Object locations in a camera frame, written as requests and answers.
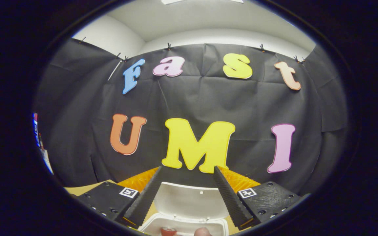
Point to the black backdrop cloth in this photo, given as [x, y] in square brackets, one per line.
[202, 101]

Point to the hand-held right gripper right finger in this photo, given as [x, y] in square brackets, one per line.
[230, 198]

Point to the white garbage bin with lid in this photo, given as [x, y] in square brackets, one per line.
[190, 200]

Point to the red pop can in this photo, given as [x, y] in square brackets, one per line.
[169, 231]

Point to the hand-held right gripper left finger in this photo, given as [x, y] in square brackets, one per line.
[144, 198]

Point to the wooden desktop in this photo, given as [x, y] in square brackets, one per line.
[87, 188]

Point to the ceiling light panel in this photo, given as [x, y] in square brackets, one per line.
[202, 1]

